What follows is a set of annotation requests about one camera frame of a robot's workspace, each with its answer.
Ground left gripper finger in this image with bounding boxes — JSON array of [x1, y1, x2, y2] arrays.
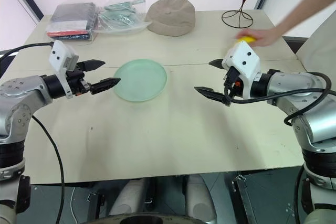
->
[[90, 77, 122, 95], [78, 59, 107, 72]]

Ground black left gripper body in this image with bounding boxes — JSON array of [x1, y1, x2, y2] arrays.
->
[[65, 61, 93, 97]]

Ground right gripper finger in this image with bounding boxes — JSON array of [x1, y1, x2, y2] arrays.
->
[[194, 86, 225, 103], [208, 59, 224, 70]]

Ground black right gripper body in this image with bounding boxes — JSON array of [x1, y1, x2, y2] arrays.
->
[[223, 66, 244, 106]]

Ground yellow object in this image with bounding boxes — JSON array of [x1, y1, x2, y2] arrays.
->
[[236, 36, 257, 44]]

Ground pale green round plate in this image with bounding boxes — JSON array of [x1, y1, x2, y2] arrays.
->
[[112, 59, 168, 102]]

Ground person's bare hand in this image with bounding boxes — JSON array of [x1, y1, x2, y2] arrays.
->
[[234, 27, 284, 48]]

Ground clear plastic bag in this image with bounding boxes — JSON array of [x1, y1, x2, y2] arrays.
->
[[93, 0, 152, 36]]

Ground black folded cloth pack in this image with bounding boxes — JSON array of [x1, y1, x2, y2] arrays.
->
[[50, 2, 97, 23]]

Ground green plastic items bundle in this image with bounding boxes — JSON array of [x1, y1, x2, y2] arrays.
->
[[101, 0, 146, 25]]

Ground beige knitted cap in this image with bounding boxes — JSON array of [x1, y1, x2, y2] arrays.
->
[[145, 0, 197, 37]]

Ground white rounded robot leg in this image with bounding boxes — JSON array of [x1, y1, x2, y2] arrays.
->
[[108, 178, 144, 217], [185, 174, 218, 222]]

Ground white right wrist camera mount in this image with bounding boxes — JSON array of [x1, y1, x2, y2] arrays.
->
[[222, 40, 262, 99]]

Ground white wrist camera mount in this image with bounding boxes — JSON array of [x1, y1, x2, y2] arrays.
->
[[222, 40, 262, 99], [49, 39, 80, 100]]

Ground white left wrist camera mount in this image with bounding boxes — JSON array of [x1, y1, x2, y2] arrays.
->
[[49, 39, 80, 100]]

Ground dark wire stand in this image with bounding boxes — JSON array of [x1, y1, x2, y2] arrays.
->
[[221, 0, 274, 29]]

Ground black metal table frame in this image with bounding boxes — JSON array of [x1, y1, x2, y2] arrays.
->
[[230, 172, 261, 224]]

